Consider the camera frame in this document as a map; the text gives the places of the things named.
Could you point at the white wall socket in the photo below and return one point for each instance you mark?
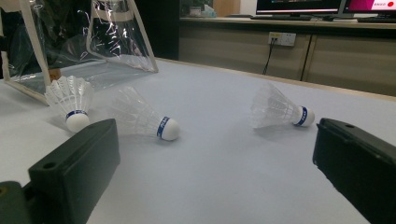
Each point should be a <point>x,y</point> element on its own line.
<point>285,39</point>

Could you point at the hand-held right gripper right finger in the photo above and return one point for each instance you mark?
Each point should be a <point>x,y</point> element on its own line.
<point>358,161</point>

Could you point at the monitor with pink screen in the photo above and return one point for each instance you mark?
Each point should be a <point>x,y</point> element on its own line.
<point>367,4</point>

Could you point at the white table cover board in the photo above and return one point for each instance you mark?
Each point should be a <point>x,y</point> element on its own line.
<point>218,171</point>

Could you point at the black computer mouse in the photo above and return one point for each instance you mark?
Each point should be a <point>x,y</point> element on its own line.
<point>328,18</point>

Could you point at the white shuttlecock blue band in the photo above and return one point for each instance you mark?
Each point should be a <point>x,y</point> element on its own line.
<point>170,129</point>
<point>306,116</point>
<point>77,122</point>

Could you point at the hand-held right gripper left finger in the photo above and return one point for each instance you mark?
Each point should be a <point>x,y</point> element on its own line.
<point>74,168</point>

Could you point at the black keyboard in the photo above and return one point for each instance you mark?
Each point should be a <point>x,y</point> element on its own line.
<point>376,20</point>
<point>280,17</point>

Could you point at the beige wooden cabinet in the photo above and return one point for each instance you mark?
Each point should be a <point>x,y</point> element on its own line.
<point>342,62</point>

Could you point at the clear plastic bag beige trim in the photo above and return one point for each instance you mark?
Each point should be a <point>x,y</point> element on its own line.
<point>71,46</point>

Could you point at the brown wooden panel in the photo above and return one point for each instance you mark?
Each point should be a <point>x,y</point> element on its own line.
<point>226,7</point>

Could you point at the pale blue plastic packet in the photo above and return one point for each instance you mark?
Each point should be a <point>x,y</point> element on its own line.
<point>205,11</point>

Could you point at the black computer monitor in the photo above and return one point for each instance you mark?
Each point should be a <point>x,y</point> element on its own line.
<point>295,4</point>

